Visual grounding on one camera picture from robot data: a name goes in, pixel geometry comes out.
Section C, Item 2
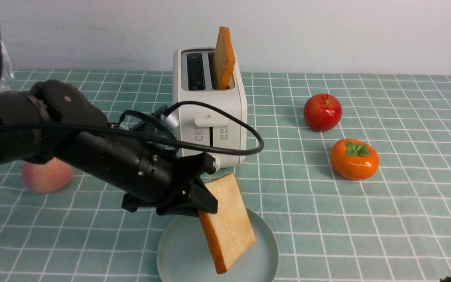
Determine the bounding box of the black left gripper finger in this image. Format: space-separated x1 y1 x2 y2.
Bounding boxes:
188 177 218 214

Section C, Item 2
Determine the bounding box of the orange persimmon with green leaf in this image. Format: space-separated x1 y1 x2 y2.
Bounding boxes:
330 139 380 181

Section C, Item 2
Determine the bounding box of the white two-slot toaster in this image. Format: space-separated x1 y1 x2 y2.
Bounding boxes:
172 48 248 150

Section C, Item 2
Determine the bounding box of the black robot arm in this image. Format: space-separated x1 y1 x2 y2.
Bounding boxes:
0 80 218 217

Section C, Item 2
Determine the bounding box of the toasted bread slice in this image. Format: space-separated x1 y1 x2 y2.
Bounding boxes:
211 26 236 90
198 173 256 275

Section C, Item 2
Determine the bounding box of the pink peach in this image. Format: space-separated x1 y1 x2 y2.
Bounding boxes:
21 158 73 194

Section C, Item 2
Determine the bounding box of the red apple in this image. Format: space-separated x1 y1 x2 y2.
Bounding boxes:
303 93 343 132

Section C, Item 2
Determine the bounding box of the green checkered tablecloth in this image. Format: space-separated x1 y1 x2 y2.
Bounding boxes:
0 73 451 282

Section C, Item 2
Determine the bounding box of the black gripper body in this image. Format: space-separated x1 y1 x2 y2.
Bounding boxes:
122 155 215 216

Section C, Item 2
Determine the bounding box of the pale green round plate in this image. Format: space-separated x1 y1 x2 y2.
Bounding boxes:
156 209 279 282

